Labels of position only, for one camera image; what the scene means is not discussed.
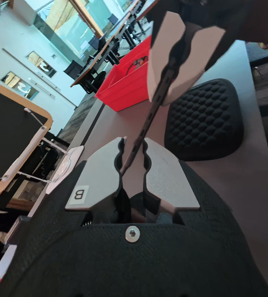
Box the black textured wrist rest pad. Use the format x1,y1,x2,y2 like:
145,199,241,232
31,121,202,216
164,78,244,161

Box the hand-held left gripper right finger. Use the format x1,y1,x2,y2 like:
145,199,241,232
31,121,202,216
143,138,200,217

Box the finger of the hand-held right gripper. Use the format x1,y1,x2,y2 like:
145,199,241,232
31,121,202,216
147,11,186,103
161,25,226,107

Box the white clamp plate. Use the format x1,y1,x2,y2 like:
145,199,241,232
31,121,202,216
2,107,85,196

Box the black office chair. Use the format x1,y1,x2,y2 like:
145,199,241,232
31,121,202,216
63,60,84,80

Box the black strap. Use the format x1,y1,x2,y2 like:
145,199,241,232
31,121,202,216
120,58,174,175

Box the black cable with orange plugs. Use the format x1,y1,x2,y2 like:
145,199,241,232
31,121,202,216
126,57,149,76

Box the wall poster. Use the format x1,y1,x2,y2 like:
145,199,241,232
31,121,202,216
0,71,39,101
26,51,58,78

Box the black panel with wooden frame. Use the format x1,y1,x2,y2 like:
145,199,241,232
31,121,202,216
0,81,53,209

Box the red plastic bin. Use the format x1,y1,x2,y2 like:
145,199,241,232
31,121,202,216
94,35,153,112

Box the wooden office desk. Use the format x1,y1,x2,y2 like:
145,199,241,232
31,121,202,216
70,30,153,94

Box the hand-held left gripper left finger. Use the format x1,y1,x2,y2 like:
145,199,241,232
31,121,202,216
65,136,127,211

